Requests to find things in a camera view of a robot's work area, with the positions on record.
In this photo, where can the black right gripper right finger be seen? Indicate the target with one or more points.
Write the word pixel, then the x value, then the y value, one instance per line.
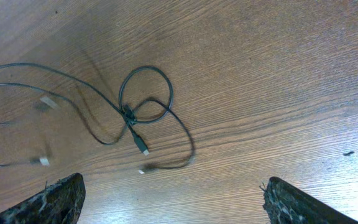
pixel 286 204

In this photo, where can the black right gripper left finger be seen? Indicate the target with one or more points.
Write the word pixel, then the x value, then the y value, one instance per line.
pixel 59 203

